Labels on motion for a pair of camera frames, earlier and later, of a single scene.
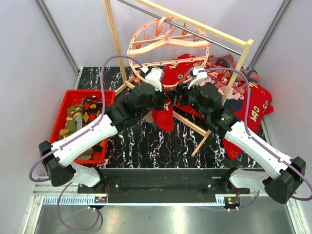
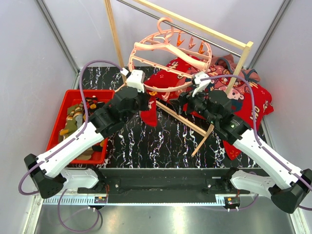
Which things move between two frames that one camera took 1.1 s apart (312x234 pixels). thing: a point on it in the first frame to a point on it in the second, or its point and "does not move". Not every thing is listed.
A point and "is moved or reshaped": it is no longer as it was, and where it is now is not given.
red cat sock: (164, 119) to (149, 117)
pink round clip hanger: (170, 51) is moved or reshaped
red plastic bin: (72, 97) does not move
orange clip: (184, 32) to (201, 51)
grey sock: (79, 119) does not move
